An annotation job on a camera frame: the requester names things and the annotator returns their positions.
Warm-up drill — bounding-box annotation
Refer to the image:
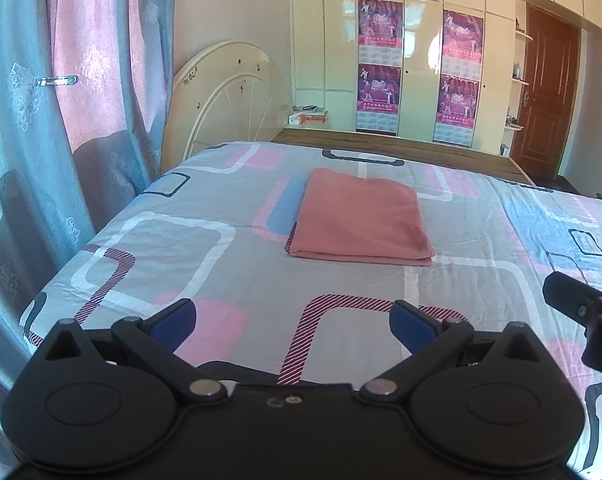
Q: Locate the brown wooden door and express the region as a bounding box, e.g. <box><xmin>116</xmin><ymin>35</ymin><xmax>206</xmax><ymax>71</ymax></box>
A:
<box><xmin>511</xmin><ymin>5</ymin><xmax>580</xmax><ymax>178</ymax></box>

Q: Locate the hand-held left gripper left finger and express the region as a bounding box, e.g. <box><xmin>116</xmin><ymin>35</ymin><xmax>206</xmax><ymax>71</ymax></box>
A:
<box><xmin>31</xmin><ymin>298</ymin><xmax>232</xmax><ymax>407</ymax></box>

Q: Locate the cream glossy wardrobe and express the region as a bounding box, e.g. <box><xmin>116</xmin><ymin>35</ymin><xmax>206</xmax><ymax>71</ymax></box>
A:
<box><xmin>288</xmin><ymin>0</ymin><xmax>602</xmax><ymax>156</ymax></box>

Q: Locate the purple wall poster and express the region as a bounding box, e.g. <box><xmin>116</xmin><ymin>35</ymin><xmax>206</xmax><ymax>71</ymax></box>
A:
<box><xmin>442</xmin><ymin>9</ymin><xmax>484</xmax><ymax>80</ymax></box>
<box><xmin>433</xmin><ymin>75</ymin><xmax>480</xmax><ymax>147</ymax></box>
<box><xmin>356</xmin><ymin>63</ymin><xmax>402</xmax><ymax>136</ymax></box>
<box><xmin>358</xmin><ymin>0</ymin><xmax>404</xmax><ymax>67</ymax></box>

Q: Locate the patterned bedsheet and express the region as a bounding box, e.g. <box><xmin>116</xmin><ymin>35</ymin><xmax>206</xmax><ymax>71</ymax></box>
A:
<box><xmin>18</xmin><ymin>140</ymin><xmax>602</xmax><ymax>471</ymax></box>

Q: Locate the wooden bed frame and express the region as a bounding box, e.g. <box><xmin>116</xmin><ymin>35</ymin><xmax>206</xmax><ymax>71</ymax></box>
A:
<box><xmin>271</xmin><ymin>127</ymin><xmax>536</xmax><ymax>186</ymax></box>

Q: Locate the pink and blue curtain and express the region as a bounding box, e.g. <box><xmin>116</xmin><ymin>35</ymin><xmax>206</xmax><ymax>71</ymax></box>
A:
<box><xmin>0</xmin><ymin>0</ymin><xmax>176</xmax><ymax>480</ymax></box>

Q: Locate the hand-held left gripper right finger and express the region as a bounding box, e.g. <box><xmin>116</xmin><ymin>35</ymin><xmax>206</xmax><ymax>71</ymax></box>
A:
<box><xmin>359</xmin><ymin>300</ymin><xmax>556</xmax><ymax>406</ymax></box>

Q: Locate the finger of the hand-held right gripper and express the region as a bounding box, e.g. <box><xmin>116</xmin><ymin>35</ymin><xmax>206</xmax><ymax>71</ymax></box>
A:
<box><xmin>542</xmin><ymin>272</ymin><xmax>602</xmax><ymax>328</ymax></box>

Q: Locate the cream corner shelf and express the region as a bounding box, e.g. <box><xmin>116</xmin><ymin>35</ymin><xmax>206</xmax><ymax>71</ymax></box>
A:
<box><xmin>503</xmin><ymin>17</ymin><xmax>534</xmax><ymax>133</ymax></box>

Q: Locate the pink sweater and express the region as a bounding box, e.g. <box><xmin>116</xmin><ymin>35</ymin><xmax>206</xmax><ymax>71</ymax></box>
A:
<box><xmin>285</xmin><ymin>167</ymin><xmax>436</xmax><ymax>267</ymax></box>

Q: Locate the cream round headboard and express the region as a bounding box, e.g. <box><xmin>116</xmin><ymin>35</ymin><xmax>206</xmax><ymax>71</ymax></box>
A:
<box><xmin>161</xmin><ymin>41</ymin><xmax>288</xmax><ymax>173</ymax></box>

